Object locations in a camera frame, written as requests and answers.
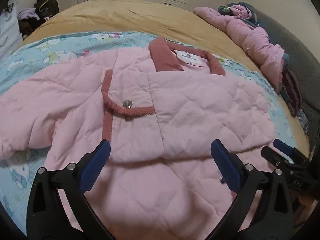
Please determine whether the purple clothes pile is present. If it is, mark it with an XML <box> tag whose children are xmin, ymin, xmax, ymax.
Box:
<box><xmin>17</xmin><ymin>8</ymin><xmax>40</xmax><ymax>20</ymax></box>

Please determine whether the dark handbag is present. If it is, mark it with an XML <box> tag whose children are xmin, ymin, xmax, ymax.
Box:
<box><xmin>33</xmin><ymin>0</ymin><xmax>60</xmax><ymax>18</ymax></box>

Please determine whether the dark brown bag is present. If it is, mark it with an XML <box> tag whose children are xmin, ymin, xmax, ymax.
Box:
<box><xmin>18</xmin><ymin>17</ymin><xmax>48</xmax><ymax>40</ymax></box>

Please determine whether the pink duvet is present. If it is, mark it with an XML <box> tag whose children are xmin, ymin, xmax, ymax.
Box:
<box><xmin>193</xmin><ymin>4</ymin><xmax>287</xmax><ymax>90</ymax></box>

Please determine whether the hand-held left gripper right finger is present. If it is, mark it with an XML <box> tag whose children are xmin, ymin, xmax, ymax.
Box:
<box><xmin>210</xmin><ymin>139</ymin><xmax>294</xmax><ymax>240</ymax></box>

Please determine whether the grey padded headboard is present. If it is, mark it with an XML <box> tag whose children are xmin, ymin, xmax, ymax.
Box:
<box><xmin>250</xmin><ymin>4</ymin><xmax>320</xmax><ymax>153</ymax></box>

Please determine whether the dark striped clothing pile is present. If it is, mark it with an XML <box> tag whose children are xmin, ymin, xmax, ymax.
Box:
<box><xmin>279</xmin><ymin>69</ymin><xmax>304</xmax><ymax>117</ymax></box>

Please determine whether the bed with tan sheet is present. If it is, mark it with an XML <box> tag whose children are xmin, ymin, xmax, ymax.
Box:
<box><xmin>20</xmin><ymin>0</ymin><xmax>313</xmax><ymax>155</ymax></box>

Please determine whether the white dresser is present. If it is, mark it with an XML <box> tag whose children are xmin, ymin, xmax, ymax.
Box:
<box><xmin>0</xmin><ymin>2</ymin><xmax>24</xmax><ymax>58</ymax></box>

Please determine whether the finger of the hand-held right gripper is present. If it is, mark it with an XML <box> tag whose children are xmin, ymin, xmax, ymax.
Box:
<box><xmin>273</xmin><ymin>139</ymin><xmax>304</xmax><ymax>163</ymax></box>
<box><xmin>261</xmin><ymin>146</ymin><xmax>294</xmax><ymax>170</ymax></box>

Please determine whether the pink quilted jacket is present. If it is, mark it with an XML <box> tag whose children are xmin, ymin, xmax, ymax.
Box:
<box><xmin>0</xmin><ymin>37</ymin><xmax>275</xmax><ymax>240</ymax></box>

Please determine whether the blue cartoon printed blanket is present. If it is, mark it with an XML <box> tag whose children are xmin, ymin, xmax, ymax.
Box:
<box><xmin>0</xmin><ymin>30</ymin><xmax>298</xmax><ymax>230</ymax></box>

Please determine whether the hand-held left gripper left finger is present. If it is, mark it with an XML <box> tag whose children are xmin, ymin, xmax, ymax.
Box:
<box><xmin>26</xmin><ymin>139</ymin><xmax>118</xmax><ymax>240</ymax></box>

